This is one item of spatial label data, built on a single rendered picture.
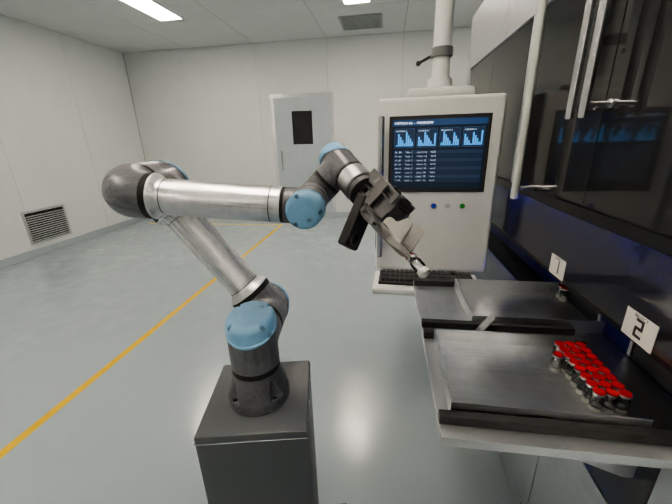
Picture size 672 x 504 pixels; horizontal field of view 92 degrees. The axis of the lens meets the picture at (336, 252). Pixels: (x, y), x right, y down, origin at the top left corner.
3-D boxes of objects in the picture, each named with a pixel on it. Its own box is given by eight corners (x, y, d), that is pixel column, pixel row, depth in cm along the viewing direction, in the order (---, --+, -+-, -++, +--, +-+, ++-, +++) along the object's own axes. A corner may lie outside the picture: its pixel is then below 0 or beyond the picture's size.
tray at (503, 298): (556, 291, 113) (558, 282, 112) (602, 333, 89) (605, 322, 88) (454, 287, 118) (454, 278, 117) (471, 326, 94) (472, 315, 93)
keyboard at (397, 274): (470, 276, 146) (470, 270, 145) (477, 289, 133) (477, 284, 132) (380, 271, 153) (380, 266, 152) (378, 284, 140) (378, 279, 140)
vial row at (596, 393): (559, 356, 80) (562, 340, 78) (603, 414, 63) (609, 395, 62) (549, 355, 80) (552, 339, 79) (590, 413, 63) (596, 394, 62)
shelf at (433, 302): (548, 290, 118) (549, 285, 118) (747, 478, 53) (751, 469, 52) (413, 285, 126) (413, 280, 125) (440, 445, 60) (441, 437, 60)
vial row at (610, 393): (569, 357, 79) (573, 340, 78) (616, 415, 63) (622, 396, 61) (559, 356, 80) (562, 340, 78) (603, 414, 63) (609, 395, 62)
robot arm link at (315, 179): (280, 207, 74) (313, 171, 71) (289, 199, 84) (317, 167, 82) (306, 231, 75) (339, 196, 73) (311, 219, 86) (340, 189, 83)
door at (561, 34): (519, 183, 131) (545, 9, 112) (584, 205, 88) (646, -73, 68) (517, 183, 131) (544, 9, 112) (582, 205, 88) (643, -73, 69)
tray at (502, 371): (572, 348, 83) (575, 336, 82) (647, 435, 59) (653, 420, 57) (433, 339, 88) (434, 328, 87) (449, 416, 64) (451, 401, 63)
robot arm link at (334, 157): (327, 175, 85) (350, 150, 83) (347, 199, 79) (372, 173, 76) (308, 160, 79) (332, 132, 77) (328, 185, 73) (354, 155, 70)
